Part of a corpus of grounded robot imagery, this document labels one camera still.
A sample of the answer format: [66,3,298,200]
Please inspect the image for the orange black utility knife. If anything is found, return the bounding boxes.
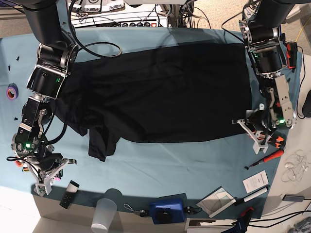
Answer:
[268,132,286,149]

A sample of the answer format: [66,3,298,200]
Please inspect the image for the orange black screwdriver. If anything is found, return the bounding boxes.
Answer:
[244,149,284,170]

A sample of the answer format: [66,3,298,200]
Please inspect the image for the white cable bundle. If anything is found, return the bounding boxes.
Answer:
[281,149,311,184]

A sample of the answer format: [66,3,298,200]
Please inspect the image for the purple tape roll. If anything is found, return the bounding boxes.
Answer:
[6,83,19,100]

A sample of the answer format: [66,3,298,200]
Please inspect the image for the blue camera box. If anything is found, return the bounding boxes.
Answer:
[149,198,186,225]

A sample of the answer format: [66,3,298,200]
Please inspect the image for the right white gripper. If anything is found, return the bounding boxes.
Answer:
[24,157,77,196]

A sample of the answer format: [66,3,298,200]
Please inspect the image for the folded map booklet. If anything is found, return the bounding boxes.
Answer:
[196,187,236,218]

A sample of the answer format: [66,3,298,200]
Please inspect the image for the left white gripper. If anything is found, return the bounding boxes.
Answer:
[232,118,275,154]

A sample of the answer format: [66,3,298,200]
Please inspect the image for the black t-shirt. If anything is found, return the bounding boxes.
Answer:
[51,43,252,161]

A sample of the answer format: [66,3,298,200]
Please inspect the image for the white printed card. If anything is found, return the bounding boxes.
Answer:
[242,170,269,194]

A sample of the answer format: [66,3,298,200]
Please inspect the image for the metal carabiner keyring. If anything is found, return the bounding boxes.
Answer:
[123,203,150,217]

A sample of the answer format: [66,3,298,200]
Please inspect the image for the translucent plastic cup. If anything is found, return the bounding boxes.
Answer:
[91,199,117,233]

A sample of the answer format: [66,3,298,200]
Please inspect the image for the white power strip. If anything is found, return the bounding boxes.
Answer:
[71,11,169,28]

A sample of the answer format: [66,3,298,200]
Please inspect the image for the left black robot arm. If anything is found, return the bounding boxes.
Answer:
[235,0,296,153]

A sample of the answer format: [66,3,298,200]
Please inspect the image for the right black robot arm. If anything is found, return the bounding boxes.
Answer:
[7,0,78,196]

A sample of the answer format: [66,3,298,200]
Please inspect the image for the black white marker pen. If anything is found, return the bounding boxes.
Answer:
[234,186,269,206]

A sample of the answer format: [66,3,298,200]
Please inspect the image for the orange tape roll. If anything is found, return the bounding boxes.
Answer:
[15,160,23,167]

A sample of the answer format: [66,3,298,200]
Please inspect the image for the red black power tool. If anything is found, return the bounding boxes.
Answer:
[286,42,298,72]

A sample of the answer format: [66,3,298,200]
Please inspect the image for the black white remote control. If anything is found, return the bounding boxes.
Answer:
[59,181,80,209]

